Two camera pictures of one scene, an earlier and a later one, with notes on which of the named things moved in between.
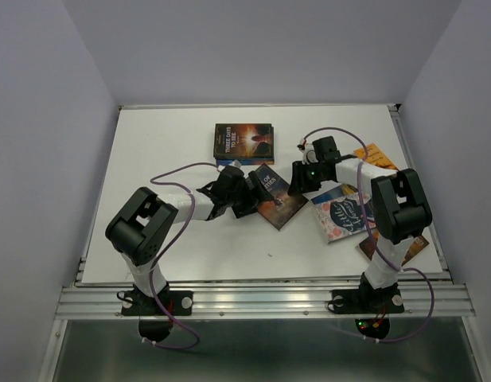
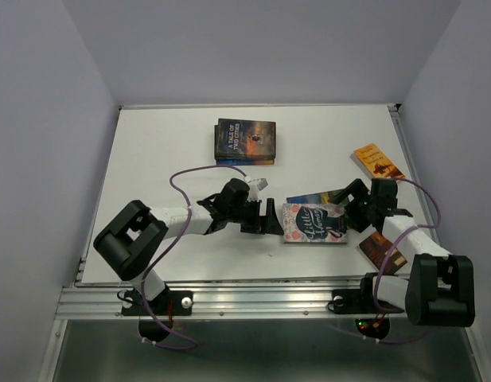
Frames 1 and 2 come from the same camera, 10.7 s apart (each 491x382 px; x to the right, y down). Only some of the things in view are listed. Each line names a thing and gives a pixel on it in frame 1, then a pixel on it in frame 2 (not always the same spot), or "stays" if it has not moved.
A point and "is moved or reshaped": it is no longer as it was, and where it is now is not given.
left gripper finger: x=259 y=188 -> x=273 y=224
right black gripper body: x=317 y=177 -> x=357 y=213
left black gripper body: x=243 y=195 -> x=247 y=212
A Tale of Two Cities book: x=284 y=206 -> x=245 y=138
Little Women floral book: x=344 y=217 is moved or reshaped
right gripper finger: x=301 y=178 -> x=357 y=191
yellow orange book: x=375 y=155 stays
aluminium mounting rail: x=263 y=302 stays
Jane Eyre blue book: x=250 y=161 stays
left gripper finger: x=246 y=208 -> x=257 y=228
